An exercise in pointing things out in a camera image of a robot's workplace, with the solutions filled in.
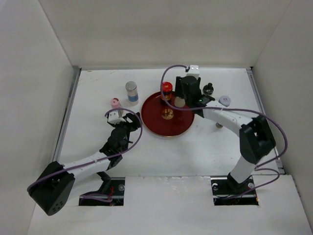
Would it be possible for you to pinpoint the red lid chili sauce jar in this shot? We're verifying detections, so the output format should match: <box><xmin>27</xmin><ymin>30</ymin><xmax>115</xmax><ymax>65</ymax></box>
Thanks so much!
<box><xmin>161</xmin><ymin>82</ymin><xmax>173</xmax><ymax>102</ymax></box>

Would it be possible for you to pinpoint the clear lid white shaker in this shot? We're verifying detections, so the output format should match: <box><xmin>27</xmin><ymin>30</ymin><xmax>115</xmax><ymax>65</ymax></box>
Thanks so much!
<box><xmin>174</xmin><ymin>96</ymin><xmax>185</xmax><ymax>108</ymax></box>

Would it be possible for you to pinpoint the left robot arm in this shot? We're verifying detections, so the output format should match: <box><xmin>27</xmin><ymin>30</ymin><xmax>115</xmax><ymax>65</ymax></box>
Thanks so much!
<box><xmin>27</xmin><ymin>108</ymin><xmax>143</xmax><ymax>216</ymax></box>

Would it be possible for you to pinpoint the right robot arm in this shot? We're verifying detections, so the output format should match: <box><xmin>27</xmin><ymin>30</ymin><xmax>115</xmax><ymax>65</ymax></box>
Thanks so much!
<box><xmin>175</xmin><ymin>76</ymin><xmax>276</xmax><ymax>194</ymax></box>

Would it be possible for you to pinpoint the black knob white grinder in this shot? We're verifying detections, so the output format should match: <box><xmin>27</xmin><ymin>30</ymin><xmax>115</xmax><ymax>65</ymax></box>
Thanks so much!
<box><xmin>202</xmin><ymin>83</ymin><xmax>214</xmax><ymax>96</ymax></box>

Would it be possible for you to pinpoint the pink lid spice bottle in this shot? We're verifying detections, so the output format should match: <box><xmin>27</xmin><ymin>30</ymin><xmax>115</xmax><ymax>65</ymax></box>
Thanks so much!
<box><xmin>110</xmin><ymin>97</ymin><xmax>122</xmax><ymax>110</ymax></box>

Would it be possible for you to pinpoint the red round tray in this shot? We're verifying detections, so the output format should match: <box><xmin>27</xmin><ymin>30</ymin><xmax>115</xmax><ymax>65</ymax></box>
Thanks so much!
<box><xmin>141</xmin><ymin>92</ymin><xmax>195</xmax><ymax>137</ymax></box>

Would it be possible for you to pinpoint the silver lid blue label bottle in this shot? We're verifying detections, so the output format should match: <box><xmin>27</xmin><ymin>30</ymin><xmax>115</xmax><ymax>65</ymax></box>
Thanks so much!
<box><xmin>125</xmin><ymin>81</ymin><xmax>139</xmax><ymax>106</ymax></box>

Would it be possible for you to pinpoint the white lid spice jar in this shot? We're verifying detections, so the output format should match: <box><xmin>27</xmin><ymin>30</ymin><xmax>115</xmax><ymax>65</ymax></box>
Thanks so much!
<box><xmin>219</xmin><ymin>95</ymin><xmax>231</xmax><ymax>107</ymax></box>

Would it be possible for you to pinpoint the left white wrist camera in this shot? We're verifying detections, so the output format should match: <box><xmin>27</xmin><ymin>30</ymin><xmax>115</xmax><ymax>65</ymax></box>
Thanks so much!
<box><xmin>107</xmin><ymin>111</ymin><xmax>125</xmax><ymax>124</ymax></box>

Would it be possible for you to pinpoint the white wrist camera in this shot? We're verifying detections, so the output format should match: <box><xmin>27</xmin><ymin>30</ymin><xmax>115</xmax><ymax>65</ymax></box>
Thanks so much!
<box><xmin>185</xmin><ymin>65</ymin><xmax>200</xmax><ymax>79</ymax></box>
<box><xmin>107</xmin><ymin>111</ymin><xmax>125</xmax><ymax>124</ymax></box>

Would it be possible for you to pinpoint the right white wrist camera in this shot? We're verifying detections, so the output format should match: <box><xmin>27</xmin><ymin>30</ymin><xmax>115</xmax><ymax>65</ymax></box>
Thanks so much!
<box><xmin>185</xmin><ymin>65</ymin><xmax>200</xmax><ymax>79</ymax></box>

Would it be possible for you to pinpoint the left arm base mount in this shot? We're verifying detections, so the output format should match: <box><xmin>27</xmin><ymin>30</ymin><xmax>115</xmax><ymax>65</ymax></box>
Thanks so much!
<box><xmin>78</xmin><ymin>171</ymin><xmax>126</xmax><ymax>207</ymax></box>

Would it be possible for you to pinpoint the right metal frame rail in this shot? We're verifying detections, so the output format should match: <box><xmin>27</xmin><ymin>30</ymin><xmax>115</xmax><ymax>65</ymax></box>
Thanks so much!
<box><xmin>246</xmin><ymin>66</ymin><xmax>286</xmax><ymax>174</ymax></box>

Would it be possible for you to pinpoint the metal frame rail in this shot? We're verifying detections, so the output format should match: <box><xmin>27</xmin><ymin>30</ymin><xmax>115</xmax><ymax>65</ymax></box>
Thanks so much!
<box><xmin>246</xmin><ymin>66</ymin><xmax>286</xmax><ymax>174</ymax></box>
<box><xmin>51</xmin><ymin>66</ymin><xmax>82</xmax><ymax>162</ymax></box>

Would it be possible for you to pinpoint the left metal frame rail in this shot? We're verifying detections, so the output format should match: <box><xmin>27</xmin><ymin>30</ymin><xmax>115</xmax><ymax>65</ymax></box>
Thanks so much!
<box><xmin>51</xmin><ymin>66</ymin><xmax>82</xmax><ymax>162</ymax></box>

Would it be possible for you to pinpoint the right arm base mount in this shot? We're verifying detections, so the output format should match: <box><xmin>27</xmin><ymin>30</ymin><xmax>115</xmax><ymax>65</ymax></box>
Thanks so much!
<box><xmin>211</xmin><ymin>176</ymin><xmax>259</xmax><ymax>206</ymax></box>

